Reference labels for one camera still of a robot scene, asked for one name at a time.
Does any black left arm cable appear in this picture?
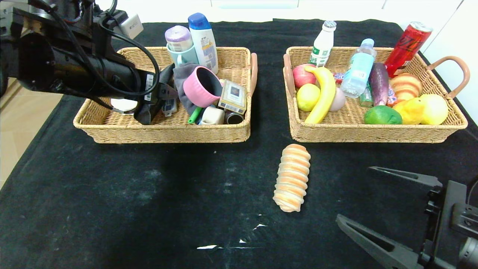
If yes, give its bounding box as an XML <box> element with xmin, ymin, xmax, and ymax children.
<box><xmin>28</xmin><ymin>0</ymin><xmax>161</xmax><ymax>111</ymax></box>

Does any clear water bottle blue cap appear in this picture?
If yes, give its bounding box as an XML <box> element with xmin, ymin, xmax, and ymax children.
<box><xmin>341</xmin><ymin>38</ymin><xmax>378</xmax><ymax>98</ymax></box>

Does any mint green mug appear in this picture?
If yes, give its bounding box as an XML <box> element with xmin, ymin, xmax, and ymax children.
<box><xmin>166</xmin><ymin>44</ymin><xmax>199</xmax><ymax>67</ymax></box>

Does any dark cup in basket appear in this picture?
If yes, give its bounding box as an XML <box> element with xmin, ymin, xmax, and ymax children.
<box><xmin>225</xmin><ymin>111</ymin><xmax>245</xmax><ymax>124</ymax></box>

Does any white low bench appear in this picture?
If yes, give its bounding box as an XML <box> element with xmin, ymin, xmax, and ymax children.
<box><xmin>85</xmin><ymin>0</ymin><xmax>387</xmax><ymax>42</ymax></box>

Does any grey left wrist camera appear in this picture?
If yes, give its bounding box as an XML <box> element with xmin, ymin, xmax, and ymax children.
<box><xmin>118</xmin><ymin>13</ymin><xmax>144</xmax><ymax>40</ymax></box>

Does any yellow banana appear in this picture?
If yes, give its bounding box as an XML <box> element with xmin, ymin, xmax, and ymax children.
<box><xmin>303</xmin><ymin>64</ymin><xmax>336</xmax><ymax>124</ymax></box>

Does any purple eggplant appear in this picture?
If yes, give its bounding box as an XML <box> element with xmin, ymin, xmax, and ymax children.
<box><xmin>369</xmin><ymin>62</ymin><xmax>390</xmax><ymax>106</ymax></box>

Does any small cream cup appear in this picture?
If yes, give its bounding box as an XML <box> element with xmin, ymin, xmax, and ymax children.
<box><xmin>202</xmin><ymin>106</ymin><xmax>226</xmax><ymax>125</ymax></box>

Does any black table cloth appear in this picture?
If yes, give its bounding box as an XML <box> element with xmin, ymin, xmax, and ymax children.
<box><xmin>0</xmin><ymin>19</ymin><xmax>478</xmax><ymax>269</ymax></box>

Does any grey metal shelf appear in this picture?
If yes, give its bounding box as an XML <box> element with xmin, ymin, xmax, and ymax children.
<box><xmin>0</xmin><ymin>0</ymin><xmax>30</xmax><ymax>23</ymax></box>

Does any clear plastic case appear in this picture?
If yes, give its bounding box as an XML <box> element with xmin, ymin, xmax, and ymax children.
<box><xmin>162</xmin><ymin>98</ymin><xmax>178</xmax><ymax>117</ymax></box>

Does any large yellow lemon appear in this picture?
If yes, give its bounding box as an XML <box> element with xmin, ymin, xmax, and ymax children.
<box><xmin>420</xmin><ymin>93</ymin><xmax>448</xmax><ymax>125</ymax></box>

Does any green gum pack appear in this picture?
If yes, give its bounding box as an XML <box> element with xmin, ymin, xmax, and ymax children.
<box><xmin>360</xmin><ymin>82</ymin><xmax>374</xmax><ymax>108</ymax></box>

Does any small yellow lemon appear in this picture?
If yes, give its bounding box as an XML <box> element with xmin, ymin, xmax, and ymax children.
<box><xmin>296</xmin><ymin>83</ymin><xmax>321</xmax><ymax>112</ymax></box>

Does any wicker basket with food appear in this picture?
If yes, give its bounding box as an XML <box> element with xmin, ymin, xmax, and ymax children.
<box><xmin>283</xmin><ymin>46</ymin><xmax>470</xmax><ymax>143</ymax></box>

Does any red drink can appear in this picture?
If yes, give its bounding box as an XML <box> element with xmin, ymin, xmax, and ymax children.
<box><xmin>385</xmin><ymin>22</ymin><xmax>434</xmax><ymax>77</ymax></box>

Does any yellow mango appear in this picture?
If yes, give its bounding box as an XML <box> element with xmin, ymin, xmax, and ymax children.
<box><xmin>393</xmin><ymin>97</ymin><xmax>426</xmax><ymax>125</ymax></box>

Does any white cabinet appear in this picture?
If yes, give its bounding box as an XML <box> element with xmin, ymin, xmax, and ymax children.
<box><xmin>381</xmin><ymin>0</ymin><xmax>478</xmax><ymax>124</ymax></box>

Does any black glasses case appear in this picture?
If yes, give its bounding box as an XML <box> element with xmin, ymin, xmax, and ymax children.
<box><xmin>134</xmin><ymin>64</ymin><xmax>176</xmax><ymax>126</ymax></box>

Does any playing card box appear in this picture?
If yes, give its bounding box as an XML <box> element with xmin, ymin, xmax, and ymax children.
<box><xmin>218</xmin><ymin>80</ymin><xmax>248</xmax><ymax>115</ymax></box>

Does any croissant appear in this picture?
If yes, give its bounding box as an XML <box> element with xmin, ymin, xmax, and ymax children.
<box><xmin>389</xmin><ymin>73</ymin><xmax>423</xmax><ymax>102</ymax></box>

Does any pink saucepan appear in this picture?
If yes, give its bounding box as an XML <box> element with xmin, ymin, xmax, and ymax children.
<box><xmin>183</xmin><ymin>66</ymin><xmax>223</xmax><ymax>108</ymax></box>

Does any white round container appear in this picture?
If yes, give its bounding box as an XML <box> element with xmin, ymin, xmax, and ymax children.
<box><xmin>111</xmin><ymin>98</ymin><xmax>139</xmax><ymax>115</ymax></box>

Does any pale pink round fruit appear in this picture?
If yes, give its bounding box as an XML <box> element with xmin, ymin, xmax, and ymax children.
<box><xmin>329</xmin><ymin>88</ymin><xmax>347</xmax><ymax>111</ymax></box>

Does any red apple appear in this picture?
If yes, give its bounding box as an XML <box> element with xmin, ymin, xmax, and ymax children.
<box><xmin>292</xmin><ymin>64</ymin><xmax>317</xmax><ymax>88</ymax></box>

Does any white yogurt drink bottle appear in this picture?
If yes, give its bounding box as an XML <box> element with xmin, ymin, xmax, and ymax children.
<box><xmin>309</xmin><ymin>21</ymin><xmax>336</xmax><ymax>67</ymax></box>

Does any wicker basket with household items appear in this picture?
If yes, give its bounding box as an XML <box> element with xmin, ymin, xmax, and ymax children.
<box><xmin>74</xmin><ymin>46</ymin><xmax>259</xmax><ymax>144</ymax></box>

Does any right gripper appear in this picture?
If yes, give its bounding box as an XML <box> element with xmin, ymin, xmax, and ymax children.
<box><xmin>336</xmin><ymin>166</ymin><xmax>478</xmax><ymax>269</ymax></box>

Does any ridged bread loaf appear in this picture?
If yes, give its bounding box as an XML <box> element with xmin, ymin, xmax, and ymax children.
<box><xmin>273</xmin><ymin>144</ymin><xmax>311</xmax><ymax>213</ymax></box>

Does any white shampoo bottle blue cap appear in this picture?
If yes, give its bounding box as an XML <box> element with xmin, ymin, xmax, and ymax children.
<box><xmin>187</xmin><ymin>13</ymin><xmax>219</xmax><ymax>75</ymax></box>

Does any grey cloth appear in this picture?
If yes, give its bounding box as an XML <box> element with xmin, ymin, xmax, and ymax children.
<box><xmin>173</xmin><ymin>63</ymin><xmax>209</xmax><ymax>115</ymax></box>

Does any green lime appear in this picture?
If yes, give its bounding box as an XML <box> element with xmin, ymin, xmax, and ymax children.
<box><xmin>364</xmin><ymin>105</ymin><xmax>403</xmax><ymax>125</ymax></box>

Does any purple lid jar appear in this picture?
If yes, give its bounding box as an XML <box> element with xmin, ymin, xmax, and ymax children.
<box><xmin>165</xmin><ymin>25</ymin><xmax>193</xmax><ymax>52</ymax></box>

